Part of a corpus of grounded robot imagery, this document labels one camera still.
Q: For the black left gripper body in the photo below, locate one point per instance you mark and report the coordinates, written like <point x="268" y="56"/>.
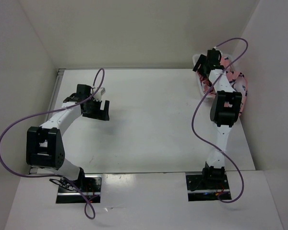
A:
<point x="94" y="108"/>

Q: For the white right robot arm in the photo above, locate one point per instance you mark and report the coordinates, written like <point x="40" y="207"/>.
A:
<point x="224" y="113"/>

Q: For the white plastic mesh basket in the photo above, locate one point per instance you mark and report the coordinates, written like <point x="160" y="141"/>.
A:
<point x="201" y="79"/>

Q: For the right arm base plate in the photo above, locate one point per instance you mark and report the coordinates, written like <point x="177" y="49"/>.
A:
<point x="200" y="190"/>

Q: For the pink shark print shorts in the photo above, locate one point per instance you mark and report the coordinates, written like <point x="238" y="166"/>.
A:
<point x="236" y="78"/>

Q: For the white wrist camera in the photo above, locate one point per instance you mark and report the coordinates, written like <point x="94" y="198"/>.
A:
<point x="98" y="94"/>
<point x="217" y="49"/>

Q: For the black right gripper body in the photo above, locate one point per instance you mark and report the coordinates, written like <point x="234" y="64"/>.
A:
<point x="201" y="69"/>

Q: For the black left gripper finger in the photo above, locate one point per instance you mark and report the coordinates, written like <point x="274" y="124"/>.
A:
<point x="89" y="115"/>
<point x="103" y="114"/>

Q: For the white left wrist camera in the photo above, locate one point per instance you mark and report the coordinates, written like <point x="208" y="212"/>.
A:
<point x="98" y="94"/>

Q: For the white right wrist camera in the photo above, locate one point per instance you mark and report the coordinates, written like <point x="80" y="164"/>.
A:
<point x="217" y="49"/>

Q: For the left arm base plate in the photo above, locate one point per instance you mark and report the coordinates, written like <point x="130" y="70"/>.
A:
<point x="91" y="189"/>

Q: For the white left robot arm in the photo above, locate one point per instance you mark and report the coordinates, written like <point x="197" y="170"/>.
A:
<point x="44" y="145"/>

